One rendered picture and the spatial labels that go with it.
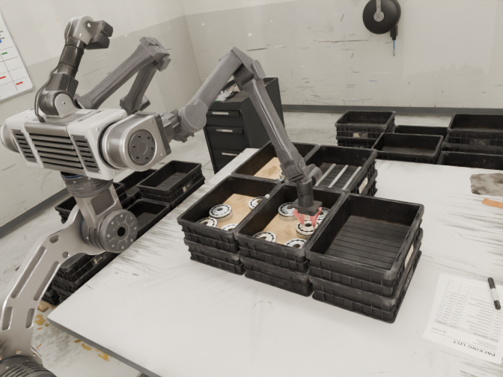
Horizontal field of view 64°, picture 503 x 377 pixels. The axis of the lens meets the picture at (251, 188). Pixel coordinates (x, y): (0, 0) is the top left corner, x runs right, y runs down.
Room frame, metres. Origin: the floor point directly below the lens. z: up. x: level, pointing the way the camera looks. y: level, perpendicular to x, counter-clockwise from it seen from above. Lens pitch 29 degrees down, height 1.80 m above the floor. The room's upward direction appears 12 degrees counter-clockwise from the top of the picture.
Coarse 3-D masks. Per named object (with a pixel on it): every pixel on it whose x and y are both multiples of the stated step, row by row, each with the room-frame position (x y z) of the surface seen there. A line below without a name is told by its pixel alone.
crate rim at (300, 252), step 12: (276, 192) 1.48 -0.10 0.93; (336, 192) 1.38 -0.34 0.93; (264, 204) 1.40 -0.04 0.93; (336, 204) 1.29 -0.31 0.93; (252, 216) 1.33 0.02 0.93; (240, 228) 1.27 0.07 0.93; (240, 240) 1.22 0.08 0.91; (252, 240) 1.18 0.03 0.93; (264, 240) 1.16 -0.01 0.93; (288, 252) 1.09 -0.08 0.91; (300, 252) 1.06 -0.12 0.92
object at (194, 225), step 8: (232, 176) 1.71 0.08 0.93; (240, 176) 1.69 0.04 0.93; (280, 184) 1.54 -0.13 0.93; (208, 192) 1.60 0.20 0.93; (200, 200) 1.54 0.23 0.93; (264, 200) 1.43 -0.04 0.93; (192, 208) 1.50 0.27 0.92; (256, 208) 1.38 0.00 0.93; (248, 216) 1.34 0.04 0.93; (184, 224) 1.40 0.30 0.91; (192, 224) 1.36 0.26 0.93; (200, 224) 1.35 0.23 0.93; (240, 224) 1.29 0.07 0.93; (208, 232) 1.32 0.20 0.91; (216, 232) 1.29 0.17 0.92; (224, 232) 1.26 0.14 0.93; (232, 232) 1.25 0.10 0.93
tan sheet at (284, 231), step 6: (276, 216) 1.44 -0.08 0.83; (306, 216) 1.40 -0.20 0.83; (270, 222) 1.41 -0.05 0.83; (276, 222) 1.40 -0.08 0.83; (282, 222) 1.39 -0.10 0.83; (288, 222) 1.38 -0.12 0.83; (294, 222) 1.37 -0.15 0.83; (270, 228) 1.37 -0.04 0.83; (276, 228) 1.36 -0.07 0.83; (282, 228) 1.35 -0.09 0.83; (288, 228) 1.34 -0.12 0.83; (294, 228) 1.33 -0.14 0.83; (276, 234) 1.32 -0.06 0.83; (282, 234) 1.31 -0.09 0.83; (288, 234) 1.30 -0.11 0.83; (294, 234) 1.29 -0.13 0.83; (282, 240) 1.27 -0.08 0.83; (288, 240) 1.26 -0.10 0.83; (306, 240) 1.24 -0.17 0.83
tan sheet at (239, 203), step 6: (228, 198) 1.68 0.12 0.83; (234, 198) 1.67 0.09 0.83; (240, 198) 1.66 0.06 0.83; (246, 198) 1.65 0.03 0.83; (252, 198) 1.63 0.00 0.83; (228, 204) 1.62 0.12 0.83; (234, 204) 1.61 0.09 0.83; (240, 204) 1.60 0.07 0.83; (246, 204) 1.59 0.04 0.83; (234, 210) 1.56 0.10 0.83; (240, 210) 1.55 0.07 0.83; (246, 210) 1.54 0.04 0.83; (234, 216) 1.51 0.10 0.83; (240, 216) 1.50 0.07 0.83; (222, 222) 1.48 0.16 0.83; (228, 222) 1.47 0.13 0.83; (234, 222) 1.46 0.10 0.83
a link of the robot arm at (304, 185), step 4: (308, 176) 1.28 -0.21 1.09; (312, 176) 1.28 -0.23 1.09; (296, 180) 1.27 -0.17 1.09; (300, 180) 1.25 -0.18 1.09; (304, 180) 1.25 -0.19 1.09; (308, 180) 1.25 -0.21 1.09; (312, 180) 1.28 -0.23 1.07; (296, 184) 1.26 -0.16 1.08; (300, 184) 1.24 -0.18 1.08; (304, 184) 1.23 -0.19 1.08; (308, 184) 1.24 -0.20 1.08; (300, 188) 1.24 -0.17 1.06; (304, 188) 1.23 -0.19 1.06; (308, 188) 1.23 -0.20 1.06; (312, 188) 1.25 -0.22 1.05; (300, 192) 1.24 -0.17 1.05; (304, 192) 1.23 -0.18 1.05; (308, 192) 1.23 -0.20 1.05
